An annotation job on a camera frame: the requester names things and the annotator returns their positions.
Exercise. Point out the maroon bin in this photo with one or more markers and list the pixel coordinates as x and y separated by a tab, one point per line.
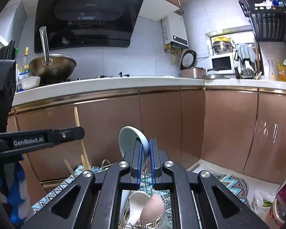
283	202

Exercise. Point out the steel pot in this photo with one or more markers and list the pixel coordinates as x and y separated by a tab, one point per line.
222	49

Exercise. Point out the pale blue ceramic spoon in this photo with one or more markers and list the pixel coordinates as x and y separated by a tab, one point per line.
128	140

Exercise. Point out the white microwave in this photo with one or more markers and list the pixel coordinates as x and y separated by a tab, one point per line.
220	64

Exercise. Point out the crumpled white cloth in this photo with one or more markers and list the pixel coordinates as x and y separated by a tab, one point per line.
263	4

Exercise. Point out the gold capped glass bottle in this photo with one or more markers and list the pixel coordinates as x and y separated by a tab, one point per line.
26	59

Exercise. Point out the black range hood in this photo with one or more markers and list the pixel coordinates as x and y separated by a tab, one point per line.
85	16

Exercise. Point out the person's left hand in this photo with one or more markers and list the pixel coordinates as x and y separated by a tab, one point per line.
16	190

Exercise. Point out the bunch of wooden chopsticks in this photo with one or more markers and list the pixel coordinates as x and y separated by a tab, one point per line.
69	168

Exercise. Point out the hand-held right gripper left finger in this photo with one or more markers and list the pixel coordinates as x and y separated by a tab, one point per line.
140	169

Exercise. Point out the blue white food bag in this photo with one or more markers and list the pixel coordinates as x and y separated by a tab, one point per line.
22	80

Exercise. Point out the slim wooden chopstick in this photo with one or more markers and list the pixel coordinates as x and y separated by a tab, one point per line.
76	116

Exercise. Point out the grey blue towel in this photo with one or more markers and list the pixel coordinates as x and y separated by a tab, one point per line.
245	52

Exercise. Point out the black wall rack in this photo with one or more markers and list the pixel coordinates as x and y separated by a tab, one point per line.
267	21

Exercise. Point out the white water heater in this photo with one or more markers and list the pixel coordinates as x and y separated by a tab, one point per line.
176	31

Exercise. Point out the white kitchen countertop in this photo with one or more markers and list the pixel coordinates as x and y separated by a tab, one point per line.
109	85

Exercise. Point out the yellow lid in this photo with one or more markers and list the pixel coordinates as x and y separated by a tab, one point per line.
221	39

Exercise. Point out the white ceramic spoon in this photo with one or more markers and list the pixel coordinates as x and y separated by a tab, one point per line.
135	207

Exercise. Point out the white bowl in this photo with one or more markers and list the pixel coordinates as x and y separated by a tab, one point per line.
31	82

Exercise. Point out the blue cloth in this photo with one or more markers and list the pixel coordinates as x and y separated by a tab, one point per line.
277	2

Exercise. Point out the zigzag patterned cloth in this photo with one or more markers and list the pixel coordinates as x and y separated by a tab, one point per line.
228	183

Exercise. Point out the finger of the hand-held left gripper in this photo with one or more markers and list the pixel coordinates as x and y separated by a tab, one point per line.
69	134

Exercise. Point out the clear plastic bag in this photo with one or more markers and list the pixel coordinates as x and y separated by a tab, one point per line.
259	200

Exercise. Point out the black gas stove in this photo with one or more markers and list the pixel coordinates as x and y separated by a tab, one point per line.
104	77

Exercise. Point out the steel pot lid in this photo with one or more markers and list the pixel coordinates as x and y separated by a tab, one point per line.
215	76

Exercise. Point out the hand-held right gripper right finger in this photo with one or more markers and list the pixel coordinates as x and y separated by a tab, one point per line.
152	169

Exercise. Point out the yellow bottle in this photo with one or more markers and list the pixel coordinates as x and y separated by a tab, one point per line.
283	72

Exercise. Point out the pink ceramic spoon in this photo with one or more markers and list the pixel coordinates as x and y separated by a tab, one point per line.
152	207

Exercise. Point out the copper rice cooker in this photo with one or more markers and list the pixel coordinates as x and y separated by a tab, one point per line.
193	72

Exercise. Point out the copper lower cabinets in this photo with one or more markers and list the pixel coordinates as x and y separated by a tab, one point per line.
162	124

